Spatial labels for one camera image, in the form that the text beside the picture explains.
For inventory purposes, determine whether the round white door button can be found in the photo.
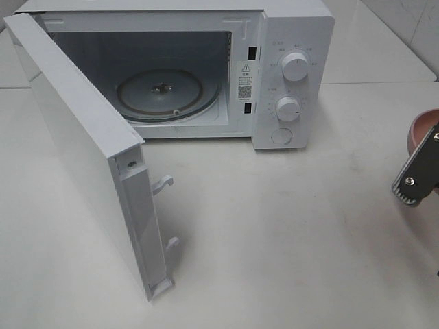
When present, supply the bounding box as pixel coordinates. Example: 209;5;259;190
271;128;292;145

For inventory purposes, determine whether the pink round plate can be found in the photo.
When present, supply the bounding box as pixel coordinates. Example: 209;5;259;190
407;108;438;196

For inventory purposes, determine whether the white microwave oven body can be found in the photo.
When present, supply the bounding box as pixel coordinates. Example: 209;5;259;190
10;1;335;149

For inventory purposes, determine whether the glass microwave turntable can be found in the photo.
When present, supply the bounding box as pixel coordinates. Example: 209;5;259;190
117;69;222;123

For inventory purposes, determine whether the white warning label sticker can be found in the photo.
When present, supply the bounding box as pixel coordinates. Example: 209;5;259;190
235;60;257;101

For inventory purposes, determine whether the upper white power knob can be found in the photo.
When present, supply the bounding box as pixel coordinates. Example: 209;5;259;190
281;51;309;82

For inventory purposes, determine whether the white timer knob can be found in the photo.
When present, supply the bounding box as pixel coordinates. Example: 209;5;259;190
275;97;301;122

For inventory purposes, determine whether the white microwave door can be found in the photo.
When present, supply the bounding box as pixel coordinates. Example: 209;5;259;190
5;13;174;300

